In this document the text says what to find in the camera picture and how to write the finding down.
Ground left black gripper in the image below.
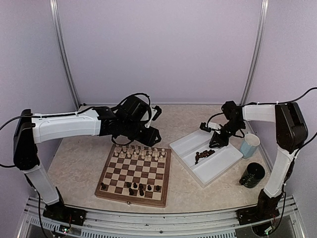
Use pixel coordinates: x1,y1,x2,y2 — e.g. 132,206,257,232
121,119,161,147

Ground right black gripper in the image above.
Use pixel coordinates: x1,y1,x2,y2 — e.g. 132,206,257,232
209,119,244,148

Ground white plastic tray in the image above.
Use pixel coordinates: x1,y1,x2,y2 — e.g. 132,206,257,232
169,130,243,188

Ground wooden chess board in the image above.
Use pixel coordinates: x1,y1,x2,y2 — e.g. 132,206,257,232
95,145,171,208

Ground black chess rook corner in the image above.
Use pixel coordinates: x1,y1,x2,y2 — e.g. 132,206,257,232
101,182,106,190

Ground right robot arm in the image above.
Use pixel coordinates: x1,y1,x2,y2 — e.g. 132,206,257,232
209,101,308,220

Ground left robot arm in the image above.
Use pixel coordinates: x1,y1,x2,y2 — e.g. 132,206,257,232
13,93,162,221

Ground light blue mug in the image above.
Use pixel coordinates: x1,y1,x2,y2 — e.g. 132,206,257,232
240,133,260,159

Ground dark green mug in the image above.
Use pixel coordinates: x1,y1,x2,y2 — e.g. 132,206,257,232
239,162,265,188

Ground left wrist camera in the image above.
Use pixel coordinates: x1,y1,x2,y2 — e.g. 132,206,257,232
142,105,162,128

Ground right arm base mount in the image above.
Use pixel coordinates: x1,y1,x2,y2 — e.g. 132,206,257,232
236,206,280,225

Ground front aluminium rail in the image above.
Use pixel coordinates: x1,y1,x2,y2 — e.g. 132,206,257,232
17,197,308,238

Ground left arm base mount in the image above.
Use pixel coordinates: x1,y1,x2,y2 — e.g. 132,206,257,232
43,206,87,226

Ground right aluminium frame post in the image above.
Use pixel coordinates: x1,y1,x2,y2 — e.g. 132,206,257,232
240,0,269,105

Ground aluminium frame post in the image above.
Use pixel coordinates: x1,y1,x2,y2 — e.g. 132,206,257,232
240,0,269,105
50,0,80,109

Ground left aluminium frame post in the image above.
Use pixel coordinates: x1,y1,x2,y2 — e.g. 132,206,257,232
50,0,80,109

